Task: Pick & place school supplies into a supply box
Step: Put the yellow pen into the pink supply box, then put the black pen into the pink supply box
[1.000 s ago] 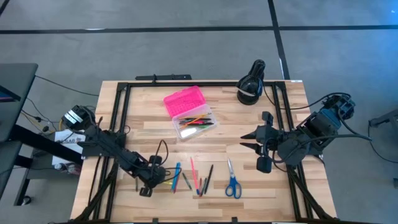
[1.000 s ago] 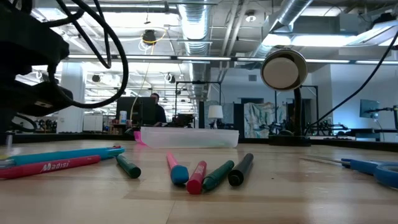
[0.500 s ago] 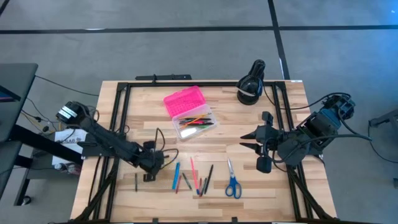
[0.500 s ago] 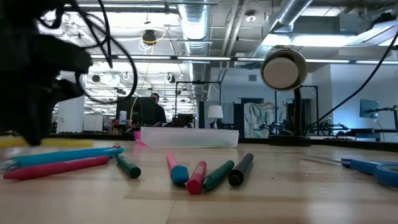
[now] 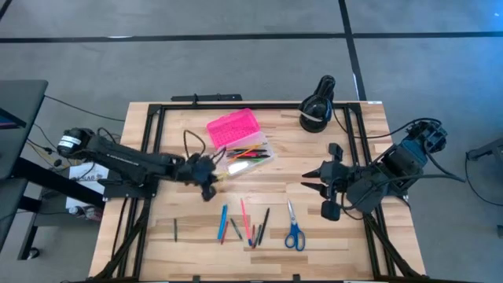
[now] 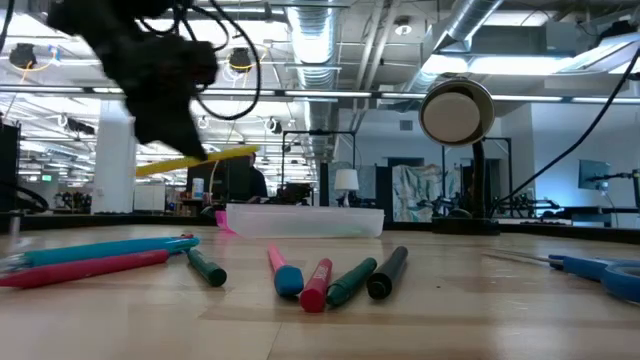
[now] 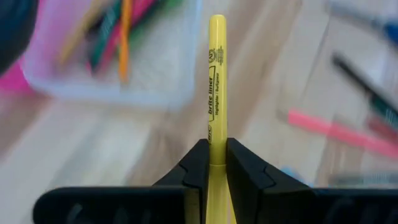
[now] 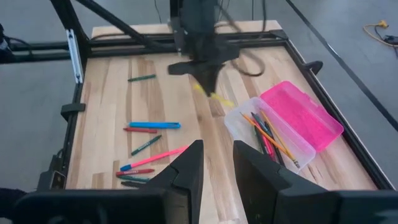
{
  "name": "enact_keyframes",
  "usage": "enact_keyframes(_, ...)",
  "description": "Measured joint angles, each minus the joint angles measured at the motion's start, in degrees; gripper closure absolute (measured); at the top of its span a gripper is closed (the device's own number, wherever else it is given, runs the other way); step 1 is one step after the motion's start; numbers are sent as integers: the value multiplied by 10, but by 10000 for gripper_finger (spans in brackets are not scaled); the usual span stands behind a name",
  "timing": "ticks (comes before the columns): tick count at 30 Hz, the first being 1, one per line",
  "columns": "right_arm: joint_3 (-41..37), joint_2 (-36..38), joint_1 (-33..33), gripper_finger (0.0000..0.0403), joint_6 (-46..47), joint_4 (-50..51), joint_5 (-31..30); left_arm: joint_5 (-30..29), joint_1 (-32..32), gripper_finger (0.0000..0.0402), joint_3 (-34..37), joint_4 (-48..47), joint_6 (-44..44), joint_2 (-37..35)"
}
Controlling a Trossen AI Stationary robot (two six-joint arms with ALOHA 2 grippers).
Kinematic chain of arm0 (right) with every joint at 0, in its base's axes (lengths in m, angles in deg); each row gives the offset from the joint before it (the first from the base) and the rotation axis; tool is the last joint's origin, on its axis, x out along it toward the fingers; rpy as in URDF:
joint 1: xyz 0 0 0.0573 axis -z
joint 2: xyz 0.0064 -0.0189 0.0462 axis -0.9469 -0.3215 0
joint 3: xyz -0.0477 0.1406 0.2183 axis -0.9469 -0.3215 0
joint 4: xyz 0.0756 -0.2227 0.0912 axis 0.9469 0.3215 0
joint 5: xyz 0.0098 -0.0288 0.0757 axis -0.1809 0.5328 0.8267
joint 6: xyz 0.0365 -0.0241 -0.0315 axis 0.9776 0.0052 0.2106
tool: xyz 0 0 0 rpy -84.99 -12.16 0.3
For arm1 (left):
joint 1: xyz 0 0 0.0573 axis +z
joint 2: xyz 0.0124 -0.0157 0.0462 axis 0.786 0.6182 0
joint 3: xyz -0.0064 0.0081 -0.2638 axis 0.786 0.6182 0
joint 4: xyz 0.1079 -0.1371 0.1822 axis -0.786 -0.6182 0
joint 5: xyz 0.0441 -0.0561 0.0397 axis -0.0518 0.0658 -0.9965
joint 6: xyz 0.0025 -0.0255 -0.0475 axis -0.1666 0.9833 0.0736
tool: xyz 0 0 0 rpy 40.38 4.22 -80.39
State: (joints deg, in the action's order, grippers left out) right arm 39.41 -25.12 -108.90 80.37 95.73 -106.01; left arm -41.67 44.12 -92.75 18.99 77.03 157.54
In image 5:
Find white paper sheet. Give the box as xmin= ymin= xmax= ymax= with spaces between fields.
xmin=65 ymin=161 xmax=110 ymax=209

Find black floor stand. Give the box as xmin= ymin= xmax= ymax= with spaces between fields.
xmin=465 ymin=137 xmax=503 ymax=162

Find yellow pencil pink eraser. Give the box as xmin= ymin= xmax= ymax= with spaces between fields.
xmin=229 ymin=144 xmax=263 ymax=162

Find dark green pen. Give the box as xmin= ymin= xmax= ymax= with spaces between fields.
xmin=229 ymin=218 xmax=244 ymax=241

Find pink pencil blue cap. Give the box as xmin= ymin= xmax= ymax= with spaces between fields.
xmin=240 ymin=198 xmax=253 ymax=247

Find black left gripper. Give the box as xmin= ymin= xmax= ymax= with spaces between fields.
xmin=174 ymin=153 xmax=226 ymax=203

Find blue pen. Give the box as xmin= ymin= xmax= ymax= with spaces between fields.
xmin=217 ymin=204 xmax=229 ymax=241

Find black pen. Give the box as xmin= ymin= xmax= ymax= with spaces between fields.
xmin=224 ymin=147 xmax=269 ymax=155

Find black power strip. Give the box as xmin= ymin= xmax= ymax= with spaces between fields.
xmin=171 ymin=93 xmax=244 ymax=103

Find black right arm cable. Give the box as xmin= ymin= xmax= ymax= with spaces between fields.
xmin=332 ymin=105 xmax=443 ymax=141

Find black marker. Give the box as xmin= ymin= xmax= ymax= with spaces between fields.
xmin=258 ymin=207 xmax=271 ymax=247

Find black aluminium table frame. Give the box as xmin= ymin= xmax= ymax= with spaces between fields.
xmin=92 ymin=102 xmax=428 ymax=283

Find clear box with pink lid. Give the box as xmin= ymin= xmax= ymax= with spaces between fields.
xmin=206 ymin=108 xmax=276 ymax=178

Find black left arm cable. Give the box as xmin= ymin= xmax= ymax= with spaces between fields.
xmin=182 ymin=129 xmax=228 ymax=164

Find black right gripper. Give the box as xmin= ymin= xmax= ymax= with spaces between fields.
xmin=300 ymin=142 xmax=357 ymax=222

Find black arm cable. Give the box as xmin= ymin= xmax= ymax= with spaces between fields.
xmin=182 ymin=129 xmax=228 ymax=164
xmin=332 ymin=105 xmax=443 ymax=141

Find black desk lamp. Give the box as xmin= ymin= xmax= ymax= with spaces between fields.
xmin=298 ymin=74 xmax=337 ymax=134

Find blue handled scissors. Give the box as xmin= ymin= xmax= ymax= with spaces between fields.
xmin=284 ymin=199 xmax=307 ymax=252

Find dark grey side desk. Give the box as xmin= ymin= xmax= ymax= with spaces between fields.
xmin=0 ymin=79 xmax=50 ymax=252

